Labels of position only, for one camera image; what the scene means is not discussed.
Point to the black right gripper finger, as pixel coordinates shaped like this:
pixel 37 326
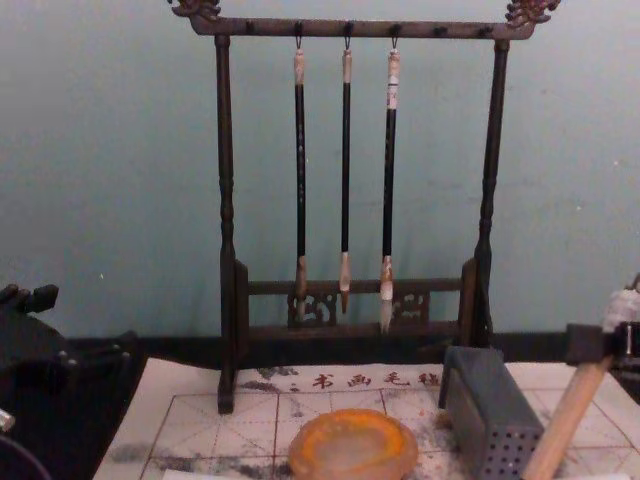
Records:
pixel 631 347

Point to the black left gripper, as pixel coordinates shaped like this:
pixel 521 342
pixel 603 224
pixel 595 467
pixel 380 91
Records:
pixel 25 345

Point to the black table cloth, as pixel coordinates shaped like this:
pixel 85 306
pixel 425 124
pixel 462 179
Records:
pixel 75 430

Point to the grey perforated metal box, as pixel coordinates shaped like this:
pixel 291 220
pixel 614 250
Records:
pixel 480 400

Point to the white gridded felt mat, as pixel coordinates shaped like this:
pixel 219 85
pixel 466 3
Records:
pixel 225 425

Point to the dark wooden brush rack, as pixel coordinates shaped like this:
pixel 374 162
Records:
pixel 226 200

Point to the black brush, brown tip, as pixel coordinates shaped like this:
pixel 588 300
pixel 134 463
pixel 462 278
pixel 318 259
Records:
pixel 300 175

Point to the black brush, white tip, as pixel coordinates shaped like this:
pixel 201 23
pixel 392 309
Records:
pixel 390 190

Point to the orange translucent round dish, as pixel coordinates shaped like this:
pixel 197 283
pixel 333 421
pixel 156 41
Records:
pixel 350 440

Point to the thin black brush, tan tip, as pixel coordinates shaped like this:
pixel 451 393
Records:
pixel 346 175

